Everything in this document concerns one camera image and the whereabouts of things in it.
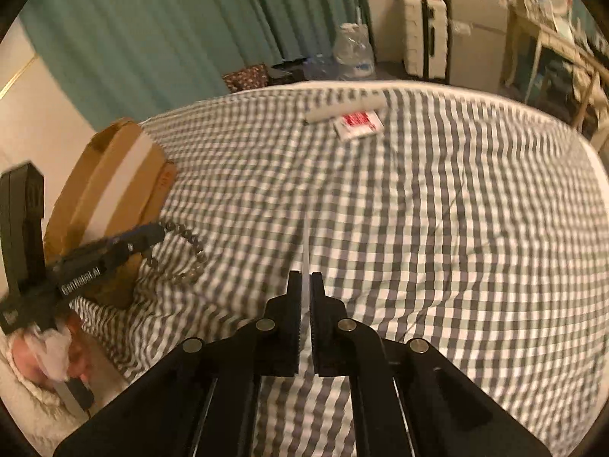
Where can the floral patterned bag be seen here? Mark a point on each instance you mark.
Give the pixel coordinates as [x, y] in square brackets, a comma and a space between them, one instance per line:
[246, 77]

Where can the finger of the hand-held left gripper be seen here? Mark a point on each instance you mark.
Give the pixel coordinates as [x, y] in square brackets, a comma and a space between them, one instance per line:
[140, 239]

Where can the dark bag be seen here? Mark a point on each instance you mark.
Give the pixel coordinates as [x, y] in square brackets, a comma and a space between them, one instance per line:
[299, 69]

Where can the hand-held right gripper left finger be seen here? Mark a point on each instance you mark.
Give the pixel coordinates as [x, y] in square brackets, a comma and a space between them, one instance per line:
[291, 328]

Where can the white plastic strip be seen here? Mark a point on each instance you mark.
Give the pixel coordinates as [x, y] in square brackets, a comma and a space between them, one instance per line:
[347, 104]

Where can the brown cardboard box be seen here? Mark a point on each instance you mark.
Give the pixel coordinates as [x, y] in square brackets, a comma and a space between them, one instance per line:
[119, 176]

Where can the clear water bottle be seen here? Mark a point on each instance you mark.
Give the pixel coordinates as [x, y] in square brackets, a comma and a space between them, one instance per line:
[354, 52]

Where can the cream dressing table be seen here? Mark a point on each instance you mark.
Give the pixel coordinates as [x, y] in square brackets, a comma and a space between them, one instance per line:
[552, 52]

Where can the person's left hand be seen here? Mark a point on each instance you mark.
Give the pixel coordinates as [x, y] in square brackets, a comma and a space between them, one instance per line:
[78, 347]

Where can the grey white checkered blanket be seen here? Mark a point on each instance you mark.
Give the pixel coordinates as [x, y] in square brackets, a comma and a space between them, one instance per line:
[428, 223]

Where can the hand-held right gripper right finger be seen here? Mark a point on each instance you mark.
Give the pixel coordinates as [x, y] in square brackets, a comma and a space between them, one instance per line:
[318, 328]

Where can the grey mini fridge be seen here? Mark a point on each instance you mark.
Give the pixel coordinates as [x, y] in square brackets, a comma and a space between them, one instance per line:
[478, 33]

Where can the teal curtain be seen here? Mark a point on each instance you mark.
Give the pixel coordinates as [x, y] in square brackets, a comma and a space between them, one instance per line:
[166, 33]

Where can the red and white packet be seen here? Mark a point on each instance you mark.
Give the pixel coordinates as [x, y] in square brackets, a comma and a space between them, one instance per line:
[359, 123]

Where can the white suitcase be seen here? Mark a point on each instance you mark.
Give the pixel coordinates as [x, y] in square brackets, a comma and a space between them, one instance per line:
[423, 38]

